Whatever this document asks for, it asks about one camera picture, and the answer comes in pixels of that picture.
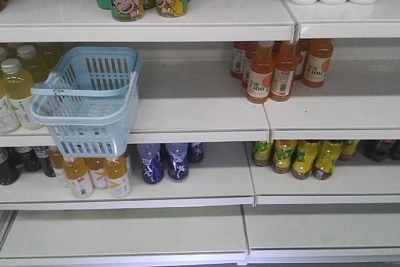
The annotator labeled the yellow label tea bottle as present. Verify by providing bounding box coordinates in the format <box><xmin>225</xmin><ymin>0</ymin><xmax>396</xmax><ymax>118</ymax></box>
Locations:
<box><xmin>272</xmin><ymin>139</ymin><xmax>298</xmax><ymax>174</ymax></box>
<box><xmin>252</xmin><ymin>141</ymin><xmax>273</xmax><ymax>166</ymax></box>
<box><xmin>292</xmin><ymin>139</ymin><xmax>321</xmax><ymax>180</ymax></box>
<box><xmin>339</xmin><ymin>139</ymin><xmax>361</xmax><ymax>161</ymax></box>
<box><xmin>312</xmin><ymin>139</ymin><xmax>343</xmax><ymax>180</ymax></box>

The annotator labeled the blue sports drink bottle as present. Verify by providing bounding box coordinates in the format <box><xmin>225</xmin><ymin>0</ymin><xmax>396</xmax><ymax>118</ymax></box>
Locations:
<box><xmin>166</xmin><ymin>143</ymin><xmax>189</xmax><ymax>181</ymax></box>
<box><xmin>187</xmin><ymin>142</ymin><xmax>204</xmax><ymax>164</ymax></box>
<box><xmin>137</xmin><ymin>143</ymin><xmax>164</xmax><ymax>184</ymax></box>

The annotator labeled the pale green juice bottle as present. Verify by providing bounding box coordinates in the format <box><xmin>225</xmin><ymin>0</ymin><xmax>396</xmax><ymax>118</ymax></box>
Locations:
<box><xmin>1</xmin><ymin>58</ymin><xmax>43</xmax><ymax>130</ymax></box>
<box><xmin>17</xmin><ymin>44</ymin><xmax>49</xmax><ymax>84</ymax></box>

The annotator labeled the plastic cola bottle red label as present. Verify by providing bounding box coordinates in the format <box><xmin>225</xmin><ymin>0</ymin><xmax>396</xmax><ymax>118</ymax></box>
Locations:
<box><xmin>362</xmin><ymin>139</ymin><xmax>393</xmax><ymax>162</ymax></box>

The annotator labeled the orange juice bottle white label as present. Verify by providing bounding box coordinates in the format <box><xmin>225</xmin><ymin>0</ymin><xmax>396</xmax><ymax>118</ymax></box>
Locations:
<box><xmin>104</xmin><ymin>156</ymin><xmax>131</xmax><ymax>198</ymax></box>
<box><xmin>63</xmin><ymin>157</ymin><xmax>94</xmax><ymax>198</ymax></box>
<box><xmin>84</xmin><ymin>158</ymin><xmax>108</xmax><ymax>189</ymax></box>
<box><xmin>49</xmin><ymin>146</ymin><xmax>68</xmax><ymax>188</ymax></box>

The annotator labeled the light blue plastic basket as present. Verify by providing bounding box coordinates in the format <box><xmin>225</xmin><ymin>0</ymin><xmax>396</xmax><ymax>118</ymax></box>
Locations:
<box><xmin>31</xmin><ymin>46</ymin><xmax>142</xmax><ymax>158</ymax></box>

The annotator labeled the white metal shelf unit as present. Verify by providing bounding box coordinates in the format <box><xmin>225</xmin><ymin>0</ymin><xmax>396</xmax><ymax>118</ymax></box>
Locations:
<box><xmin>1</xmin><ymin>0</ymin><xmax>399</xmax><ymax>266</ymax></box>

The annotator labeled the orange C100 drink bottle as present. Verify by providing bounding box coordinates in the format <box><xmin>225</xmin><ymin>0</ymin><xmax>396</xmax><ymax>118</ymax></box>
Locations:
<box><xmin>247</xmin><ymin>41</ymin><xmax>274</xmax><ymax>104</ymax></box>
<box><xmin>230</xmin><ymin>41</ymin><xmax>247</xmax><ymax>79</ymax></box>
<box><xmin>302</xmin><ymin>38</ymin><xmax>334</xmax><ymax>88</ymax></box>
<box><xmin>269</xmin><ymin>41</ymin><xmax>299</xmax><ymax>102</ymax></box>

